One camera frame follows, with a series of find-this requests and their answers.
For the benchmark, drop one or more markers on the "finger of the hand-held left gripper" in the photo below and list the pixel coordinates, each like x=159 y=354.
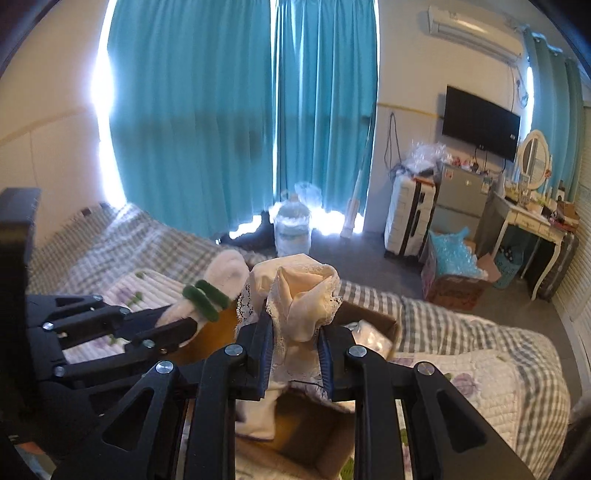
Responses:
x=152 y=344
x=92 y=318

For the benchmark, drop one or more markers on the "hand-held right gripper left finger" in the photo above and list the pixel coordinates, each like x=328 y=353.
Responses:
x=264 y=355

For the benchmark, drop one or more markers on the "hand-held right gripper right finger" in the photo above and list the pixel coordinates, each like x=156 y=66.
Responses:
x=326 y=364

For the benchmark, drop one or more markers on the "cream lace-trimmed cloth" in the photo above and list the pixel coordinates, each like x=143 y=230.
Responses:
x=302 y=300

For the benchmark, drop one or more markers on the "brown cardboard box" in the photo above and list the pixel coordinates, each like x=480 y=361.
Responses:
x=300 y=429

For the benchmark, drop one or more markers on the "white fluffy green-striped sock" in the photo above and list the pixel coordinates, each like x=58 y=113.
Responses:
x=226 y=272

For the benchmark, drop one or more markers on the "bed with checkered blanket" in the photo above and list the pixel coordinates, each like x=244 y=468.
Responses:
x=438 y=318

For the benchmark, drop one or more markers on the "large clear water bottle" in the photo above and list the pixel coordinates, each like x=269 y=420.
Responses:
x=292 y=226

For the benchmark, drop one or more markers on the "printed cardboard box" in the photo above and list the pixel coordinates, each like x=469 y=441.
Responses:
x=455 y=290

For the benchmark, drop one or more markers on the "white floral quilted pad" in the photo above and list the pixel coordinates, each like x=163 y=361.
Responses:
x=480 y=383

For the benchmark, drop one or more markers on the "white suitcase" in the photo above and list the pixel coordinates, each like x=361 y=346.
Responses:
x=404 y=217

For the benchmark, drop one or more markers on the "clear plastic bag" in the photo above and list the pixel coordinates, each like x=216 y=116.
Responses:
x=308 y=193

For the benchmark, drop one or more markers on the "blue plastic wrap bundle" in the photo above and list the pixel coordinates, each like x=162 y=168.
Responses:
x=455 y=254

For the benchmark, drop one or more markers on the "white rolled pole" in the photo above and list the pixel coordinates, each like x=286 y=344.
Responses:
x=358 y=194

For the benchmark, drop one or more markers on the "blue waste bin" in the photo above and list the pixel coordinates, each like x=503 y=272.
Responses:
x=508 y=265

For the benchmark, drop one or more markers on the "grey mini fridge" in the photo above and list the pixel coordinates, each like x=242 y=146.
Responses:
x=461 y=194

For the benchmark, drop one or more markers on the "wide teal curtain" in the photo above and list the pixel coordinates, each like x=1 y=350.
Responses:
x=184 y=115

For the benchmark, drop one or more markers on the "clear plastic bags pile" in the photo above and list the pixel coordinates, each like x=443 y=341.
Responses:
x=422 y=159

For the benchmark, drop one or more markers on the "narrow teal curtain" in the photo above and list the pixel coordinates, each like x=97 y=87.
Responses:
x=323 y=115

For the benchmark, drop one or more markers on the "white dressing table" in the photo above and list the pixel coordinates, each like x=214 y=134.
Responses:
x=526 y=217

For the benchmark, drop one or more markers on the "dark suitcase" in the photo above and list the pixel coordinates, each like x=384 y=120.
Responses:
x=556 y=267

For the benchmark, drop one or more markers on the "white oval mirror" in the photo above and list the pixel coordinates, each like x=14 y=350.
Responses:
x=533 y=159

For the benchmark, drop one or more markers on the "teal eyelet curtain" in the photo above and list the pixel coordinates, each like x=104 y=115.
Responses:
x=554 y=115

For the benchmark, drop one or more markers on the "white air conditioner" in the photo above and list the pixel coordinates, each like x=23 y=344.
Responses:
x=471 y=32

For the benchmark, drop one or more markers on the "black wall television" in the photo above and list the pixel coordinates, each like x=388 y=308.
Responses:
x=480 y=122

